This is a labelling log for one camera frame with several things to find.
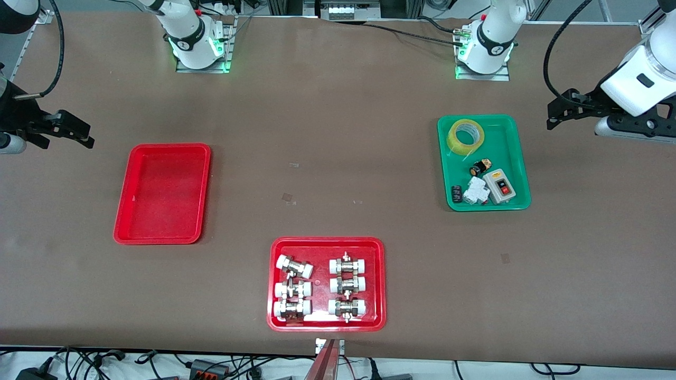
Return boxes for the black power adapter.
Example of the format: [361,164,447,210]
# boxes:
[16,359,58,380]

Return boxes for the white terminal block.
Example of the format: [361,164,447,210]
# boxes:
[327,3,382,21]

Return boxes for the red plastic tray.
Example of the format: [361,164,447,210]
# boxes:
[113,143,212,245]
[267,236,387,333]

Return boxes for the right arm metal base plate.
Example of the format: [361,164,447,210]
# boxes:
[176,16,234,73]

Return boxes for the white circuit breaker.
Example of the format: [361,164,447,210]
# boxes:
[463,176,490,206]

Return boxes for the black cable loop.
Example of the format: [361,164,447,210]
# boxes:
[530,362,581,376]

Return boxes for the long black table cable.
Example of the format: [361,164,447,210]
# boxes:
[364,22,465,45]

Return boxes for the grey push button switch box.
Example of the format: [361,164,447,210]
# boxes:
[483,168,517,205]

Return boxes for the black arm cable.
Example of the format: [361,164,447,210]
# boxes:
[543,0,595,98]
[13,0,65,101]

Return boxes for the yellow tape roll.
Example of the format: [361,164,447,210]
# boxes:
[447,119,485,156]

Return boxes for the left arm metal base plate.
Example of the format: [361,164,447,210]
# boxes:
[455,26,511,81]

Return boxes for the red metal bar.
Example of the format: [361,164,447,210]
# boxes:
[304,339,341,380]

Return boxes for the green plastic tray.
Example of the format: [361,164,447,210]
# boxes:
[437,114,532,212]

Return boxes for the short black table cable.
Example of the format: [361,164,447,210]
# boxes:
[417,16,468,35]

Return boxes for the dark aluminium frame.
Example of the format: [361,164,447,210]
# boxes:
[267,0,423,18]

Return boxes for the metal pipe fitting white caps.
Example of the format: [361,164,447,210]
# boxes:
[276,254,314,279]
[327,297,368,324]
[329,252,368,275]
[329,275,367,295]
[273,299,312,321]
[274,280,312,299]

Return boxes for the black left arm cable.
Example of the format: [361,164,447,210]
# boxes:
[543,0,595,98]

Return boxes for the black box orange connectors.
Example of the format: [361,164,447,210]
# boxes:
[189,359,231,378]

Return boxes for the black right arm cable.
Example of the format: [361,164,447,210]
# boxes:
[13,0,65,101]

